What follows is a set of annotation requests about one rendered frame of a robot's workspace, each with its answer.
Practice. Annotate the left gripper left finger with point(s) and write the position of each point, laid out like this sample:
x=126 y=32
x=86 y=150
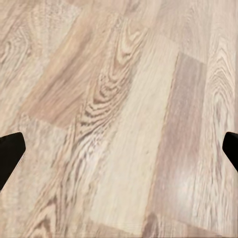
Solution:
x=12 y=148

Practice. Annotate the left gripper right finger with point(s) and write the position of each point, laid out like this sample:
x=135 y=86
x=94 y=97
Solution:
x=230 y=148

